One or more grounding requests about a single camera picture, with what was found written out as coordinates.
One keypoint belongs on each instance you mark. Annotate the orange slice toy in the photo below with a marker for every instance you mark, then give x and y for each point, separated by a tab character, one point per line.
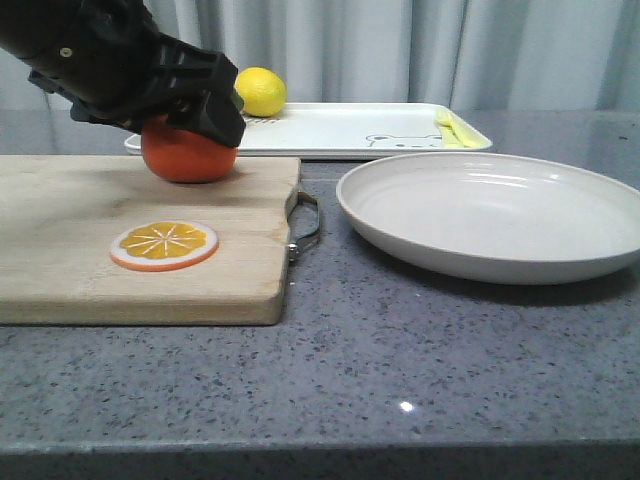
164	246

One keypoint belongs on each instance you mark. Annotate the yellow lemon right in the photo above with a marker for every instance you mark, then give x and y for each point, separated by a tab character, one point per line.
263	92

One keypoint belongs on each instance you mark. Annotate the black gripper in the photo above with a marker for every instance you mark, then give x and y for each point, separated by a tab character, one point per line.
110	60

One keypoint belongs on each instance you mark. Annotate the beige round plate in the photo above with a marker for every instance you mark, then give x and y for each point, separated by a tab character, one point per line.
494	218

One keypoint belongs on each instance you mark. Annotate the grey curtain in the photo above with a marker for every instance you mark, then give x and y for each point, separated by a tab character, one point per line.
485	55

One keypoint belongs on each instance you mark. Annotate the yellow plastic fork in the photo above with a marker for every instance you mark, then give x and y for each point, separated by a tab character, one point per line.
457	134

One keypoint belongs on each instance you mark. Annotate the orange fruit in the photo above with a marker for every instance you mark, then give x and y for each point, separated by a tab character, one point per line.
181	156

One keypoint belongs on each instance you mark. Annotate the white bear tray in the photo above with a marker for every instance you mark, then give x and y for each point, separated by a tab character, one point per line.
344	131

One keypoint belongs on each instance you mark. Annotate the metal cutting board handle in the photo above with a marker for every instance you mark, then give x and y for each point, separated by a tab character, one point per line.
306	211

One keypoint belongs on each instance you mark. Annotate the wooden cutting board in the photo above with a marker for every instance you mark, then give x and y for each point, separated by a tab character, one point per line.
102	240

